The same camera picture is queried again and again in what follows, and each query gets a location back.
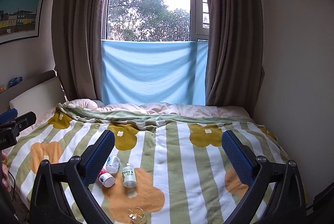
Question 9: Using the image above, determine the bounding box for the brown left curtain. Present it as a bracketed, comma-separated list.
[52, 0, 107, 100]

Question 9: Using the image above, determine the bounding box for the light blue cloth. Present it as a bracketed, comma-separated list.
[101, 40, 208, 105]

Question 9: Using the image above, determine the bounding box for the framed wall picture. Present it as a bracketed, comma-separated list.
[0, 0, 44, 44]

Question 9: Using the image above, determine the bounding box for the brown curtain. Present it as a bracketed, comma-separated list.
[52, 0, 107, 100]
[205, 0, 264, 115]

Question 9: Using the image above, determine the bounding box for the green label cut bottle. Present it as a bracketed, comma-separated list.
[122, 163, 137, 188]

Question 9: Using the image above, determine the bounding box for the brown right curtain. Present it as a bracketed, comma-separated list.
[205, 0, 264, 115]

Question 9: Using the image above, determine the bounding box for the left hand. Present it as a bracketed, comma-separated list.
[1, 152, 11, 192]

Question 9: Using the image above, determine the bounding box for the red label cut bottle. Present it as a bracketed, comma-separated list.
[97, 169, 115, 188]

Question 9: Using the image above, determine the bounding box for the blue object on shelf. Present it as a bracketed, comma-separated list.
[8, 76, 23, 88]

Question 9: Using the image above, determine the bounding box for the clear yellow plastic cup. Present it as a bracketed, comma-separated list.
[128, 206, 148, 224]

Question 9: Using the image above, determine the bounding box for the dark wooden headboard shelf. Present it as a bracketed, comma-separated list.
[0, 70, 56, 113]

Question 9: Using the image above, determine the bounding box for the white headboard cushion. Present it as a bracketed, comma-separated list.
[9, 77, 66, 122]

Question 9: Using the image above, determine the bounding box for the striped floral blanket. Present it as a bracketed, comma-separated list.
[6, 102, 289, 223]

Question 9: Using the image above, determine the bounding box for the blue label white bottle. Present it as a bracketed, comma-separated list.
[105, 155, 120, 174]

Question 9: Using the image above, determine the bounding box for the pink bedsheet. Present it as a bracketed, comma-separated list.
[68, 99, 250, 118]

